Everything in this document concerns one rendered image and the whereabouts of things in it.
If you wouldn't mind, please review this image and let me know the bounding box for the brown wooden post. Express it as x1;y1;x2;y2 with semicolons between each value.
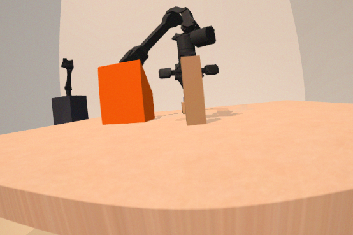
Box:
180;55;206;126

